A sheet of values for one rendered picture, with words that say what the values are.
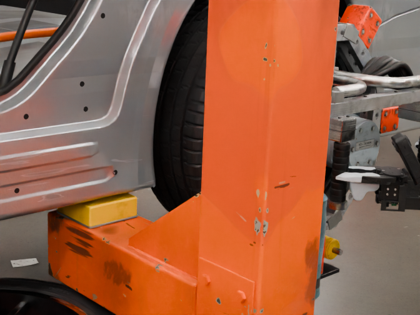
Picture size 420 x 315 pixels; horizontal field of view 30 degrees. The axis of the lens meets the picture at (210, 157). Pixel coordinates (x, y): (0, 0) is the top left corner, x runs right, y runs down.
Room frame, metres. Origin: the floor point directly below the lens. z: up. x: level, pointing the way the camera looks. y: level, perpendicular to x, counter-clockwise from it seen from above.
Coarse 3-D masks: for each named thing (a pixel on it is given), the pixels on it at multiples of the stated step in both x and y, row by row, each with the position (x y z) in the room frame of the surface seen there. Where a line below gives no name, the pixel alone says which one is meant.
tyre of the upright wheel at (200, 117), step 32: (192, 32) 1.92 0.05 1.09; (192, 64) 1.83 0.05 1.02; (160, 96) 1.86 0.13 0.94; (192, 96) 1.78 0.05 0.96; (352, 96) 2.14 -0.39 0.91; (160, 128) 1.85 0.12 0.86; (192, 128) 1.76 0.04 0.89; (160, 160) 1.85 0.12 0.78; (192, 160) 1.76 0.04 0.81; (160, 192) 1.91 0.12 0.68; (192, 192) 1.79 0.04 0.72
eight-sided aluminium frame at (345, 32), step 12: (348, 24) 1.97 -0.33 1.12; (348, 36) 1.97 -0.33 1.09; (336, 48) 2.04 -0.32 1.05; (348, 48) 2.00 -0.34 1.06; (360, 48) 2.01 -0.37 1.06; (348, 60) 2.05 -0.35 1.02; (360, 60) 2.01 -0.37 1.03; (360, 72) 2.09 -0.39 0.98; (372, 120) 2.07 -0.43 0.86; (348, 192) 2.01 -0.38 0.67; (348, 204) 2.02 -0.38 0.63; (336, 216) 1.98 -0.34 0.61
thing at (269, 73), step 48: (240, 0) 1.29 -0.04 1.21; (288, 0) 1.25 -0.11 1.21; (336, 0) 1.34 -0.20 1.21; (240, 48) 1.29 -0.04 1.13; (288, 48) 1.26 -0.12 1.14; (240, 96) 1.29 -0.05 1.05; (288, 96) 1.26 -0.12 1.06; (240, 144) 1.28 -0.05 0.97; (288, 144) 1.27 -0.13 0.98; (240, 192) 1.28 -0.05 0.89; (288, 192) 1.28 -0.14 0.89; (240, 240) 1.27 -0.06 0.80; (288, 240) 1.28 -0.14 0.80; (240, 288) 1.26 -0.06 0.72; (288, 288) 1.29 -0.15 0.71
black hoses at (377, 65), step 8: (376, 56) 1.98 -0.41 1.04; (384, 56) 1.94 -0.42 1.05; (368, 64) 1.95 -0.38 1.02; (376, 64) 1.93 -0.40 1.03; (384, 64) 1.92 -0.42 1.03; (392, 64) 1.92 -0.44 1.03; (400, 64) 1.91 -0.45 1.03; (368, 72) 1.92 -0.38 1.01; (376, 72) 1.91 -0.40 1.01; (384, 72) 1.90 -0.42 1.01; (392, 72) 1.97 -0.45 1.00; (400, 72) 1.96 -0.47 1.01; (408, 72) 1.94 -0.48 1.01; (368, 88) 1.90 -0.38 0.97; (392, 88) 1.98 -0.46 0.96; (400, 88) 1.97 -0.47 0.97; (408, 88) 1.95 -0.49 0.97
